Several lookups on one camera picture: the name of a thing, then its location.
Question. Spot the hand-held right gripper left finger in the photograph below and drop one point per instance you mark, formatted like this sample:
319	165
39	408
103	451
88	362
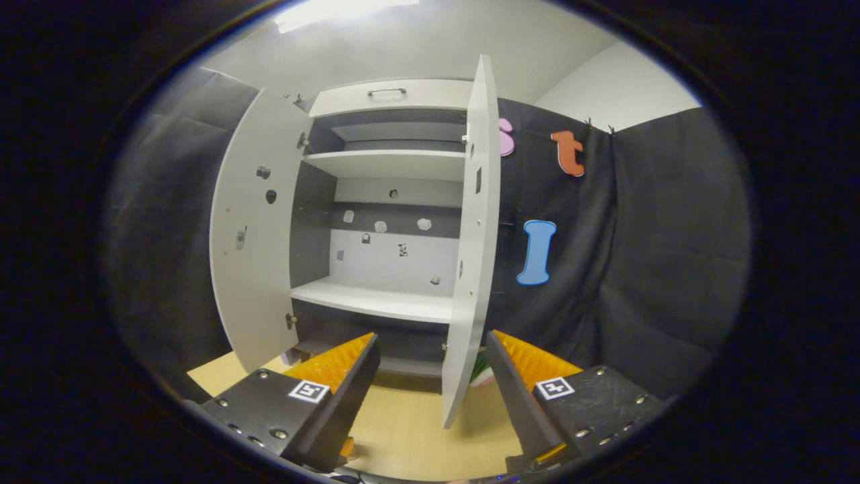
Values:
346	396

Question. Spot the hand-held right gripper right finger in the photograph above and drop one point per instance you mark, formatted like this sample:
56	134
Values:
517	403

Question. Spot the white cabinet door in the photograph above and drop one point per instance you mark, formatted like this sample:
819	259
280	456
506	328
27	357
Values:
474	269
259	269

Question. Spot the white and grey cabinet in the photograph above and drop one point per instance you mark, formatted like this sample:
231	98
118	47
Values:
376	165

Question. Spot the white cabinet drawer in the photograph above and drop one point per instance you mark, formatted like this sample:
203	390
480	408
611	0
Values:
430	96

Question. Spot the watermelon slice toy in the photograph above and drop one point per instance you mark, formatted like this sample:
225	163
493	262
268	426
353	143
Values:
482	373

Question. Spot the black backdrop cloth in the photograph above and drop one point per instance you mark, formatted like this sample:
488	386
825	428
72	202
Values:
638	269

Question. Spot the black cloth clip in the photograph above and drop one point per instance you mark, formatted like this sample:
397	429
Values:
598	126
293	99

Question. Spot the ceiling light panel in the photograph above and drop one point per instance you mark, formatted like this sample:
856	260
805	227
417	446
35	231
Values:
336	12

